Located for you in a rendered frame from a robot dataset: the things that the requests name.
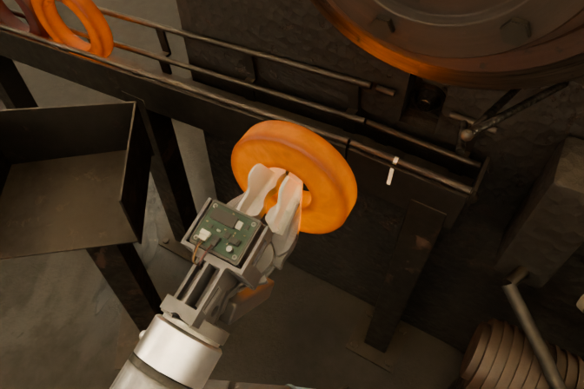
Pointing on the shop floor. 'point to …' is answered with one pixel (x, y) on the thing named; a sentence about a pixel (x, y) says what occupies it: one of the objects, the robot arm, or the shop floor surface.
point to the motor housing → (512, 361)
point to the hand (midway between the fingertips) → (292, 169)
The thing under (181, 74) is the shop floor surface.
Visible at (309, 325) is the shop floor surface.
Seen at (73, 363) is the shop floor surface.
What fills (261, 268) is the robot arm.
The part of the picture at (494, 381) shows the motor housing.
